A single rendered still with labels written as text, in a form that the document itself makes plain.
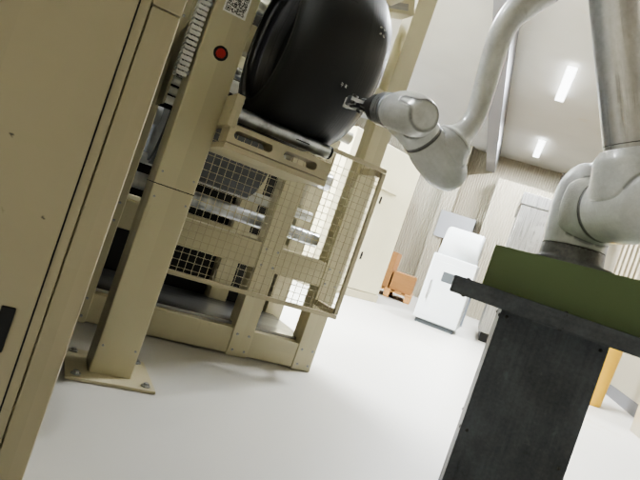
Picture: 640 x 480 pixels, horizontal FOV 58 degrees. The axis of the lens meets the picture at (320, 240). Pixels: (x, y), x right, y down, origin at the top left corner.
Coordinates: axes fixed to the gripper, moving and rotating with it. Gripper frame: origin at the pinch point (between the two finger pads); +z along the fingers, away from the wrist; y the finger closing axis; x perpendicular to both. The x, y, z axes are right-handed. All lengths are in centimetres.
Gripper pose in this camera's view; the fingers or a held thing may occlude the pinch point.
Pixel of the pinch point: (350, 103)
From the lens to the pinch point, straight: 172.7
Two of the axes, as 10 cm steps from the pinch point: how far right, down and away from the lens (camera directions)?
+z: -3.7, -2.8, 8.9
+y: -8.5, -2.9, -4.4
